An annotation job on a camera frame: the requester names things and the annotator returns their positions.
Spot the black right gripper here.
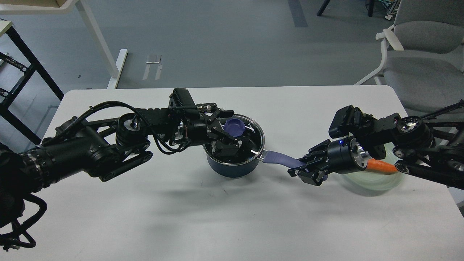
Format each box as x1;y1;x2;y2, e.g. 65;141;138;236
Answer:
288;138;370;186

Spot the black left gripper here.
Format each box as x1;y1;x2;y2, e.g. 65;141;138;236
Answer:
177;107;244;157

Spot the glass lid with blue knob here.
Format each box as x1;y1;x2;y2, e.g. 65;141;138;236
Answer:
203;114;265;166

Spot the blue saucepan with handle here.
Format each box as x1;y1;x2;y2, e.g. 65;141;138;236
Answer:
207;149;303;179

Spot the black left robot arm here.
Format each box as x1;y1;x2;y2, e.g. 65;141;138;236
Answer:
1;101;245;251

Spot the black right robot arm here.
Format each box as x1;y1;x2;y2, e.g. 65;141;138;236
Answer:
288;100;464;189

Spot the pale green glass plate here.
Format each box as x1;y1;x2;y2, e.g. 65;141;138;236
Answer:
341;142;403;192

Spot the orange toy carrot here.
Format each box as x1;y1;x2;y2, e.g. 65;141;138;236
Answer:
365;159;398;175

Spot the white desk with leg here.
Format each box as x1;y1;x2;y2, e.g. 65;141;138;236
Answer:
0;0;129;90

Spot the grey office chair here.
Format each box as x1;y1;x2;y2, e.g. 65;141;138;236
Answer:
357;0;464;116

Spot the black metal rack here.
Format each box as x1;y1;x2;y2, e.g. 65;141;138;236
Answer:
0;20;64;144

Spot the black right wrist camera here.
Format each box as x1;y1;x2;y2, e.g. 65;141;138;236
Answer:
328;105;363;138

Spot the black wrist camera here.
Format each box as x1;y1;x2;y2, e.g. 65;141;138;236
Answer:
328;105;363;138
169;88;196;108

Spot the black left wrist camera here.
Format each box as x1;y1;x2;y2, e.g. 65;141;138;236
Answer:
169;88;196;108

